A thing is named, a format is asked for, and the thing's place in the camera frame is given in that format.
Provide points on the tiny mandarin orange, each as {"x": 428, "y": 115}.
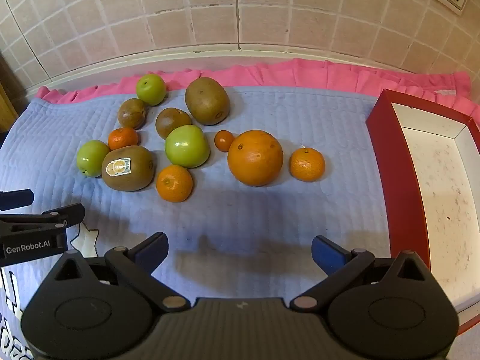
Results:
{"x": 224, "y": 141}

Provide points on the large orange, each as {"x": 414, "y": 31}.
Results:
{"x": 255, "y": 158}

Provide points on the red box with white inside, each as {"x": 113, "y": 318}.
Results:
{"x": 442, "y": 180}

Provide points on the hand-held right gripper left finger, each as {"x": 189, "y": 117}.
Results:
{"x": 150, "y": 250}

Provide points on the green apple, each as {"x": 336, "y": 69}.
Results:
{"x": 150, "y": 90}
{"x": 187, "y": 146}
{"x": 92, "y": 157}

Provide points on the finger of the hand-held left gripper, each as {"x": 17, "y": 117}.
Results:
{"x": 60, "y": 215}
{"x": 17, "y": 198}

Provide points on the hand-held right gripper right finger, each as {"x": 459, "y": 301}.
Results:
{"x": 328, "y": 255}

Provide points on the blue quilted mat pink ruffle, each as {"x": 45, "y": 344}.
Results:
{"x": 262, "y": 213}

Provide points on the brown kiwi with sticker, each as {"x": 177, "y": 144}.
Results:
{"x": 131, "y": 174}

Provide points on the small round brown kiwi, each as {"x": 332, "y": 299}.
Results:
{"x": 132, "y": 113}
{"x": 173, "y": 123}

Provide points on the large brown kiwi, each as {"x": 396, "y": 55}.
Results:
{"x": 207, "y": 101}

